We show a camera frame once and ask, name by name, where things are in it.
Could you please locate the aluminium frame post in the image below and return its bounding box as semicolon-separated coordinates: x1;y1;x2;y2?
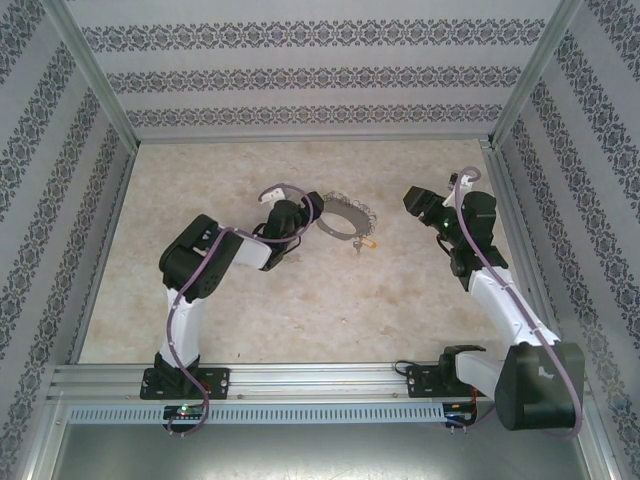
489;0;587;149
37;0;141;149

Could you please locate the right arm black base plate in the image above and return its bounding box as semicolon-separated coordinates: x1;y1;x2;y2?
405;364;499;400

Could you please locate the aluminium mounting rail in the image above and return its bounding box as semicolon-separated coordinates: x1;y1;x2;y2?
47;362;594;402

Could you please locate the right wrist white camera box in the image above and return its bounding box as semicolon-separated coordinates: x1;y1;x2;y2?
442;169;482;207

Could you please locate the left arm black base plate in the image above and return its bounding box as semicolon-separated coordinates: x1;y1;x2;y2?
140;367;231;401

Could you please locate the metal key plate with rings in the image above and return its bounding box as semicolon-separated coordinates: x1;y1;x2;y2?
314;192;379;242

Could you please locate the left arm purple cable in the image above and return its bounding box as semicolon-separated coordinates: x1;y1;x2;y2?
167;183;316;439

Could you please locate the grey metal sheet panel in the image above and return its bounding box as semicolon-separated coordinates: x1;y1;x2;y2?
29;399;616;480

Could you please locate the grey slotted cable duct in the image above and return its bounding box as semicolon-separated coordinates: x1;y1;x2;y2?
67;403;446;425

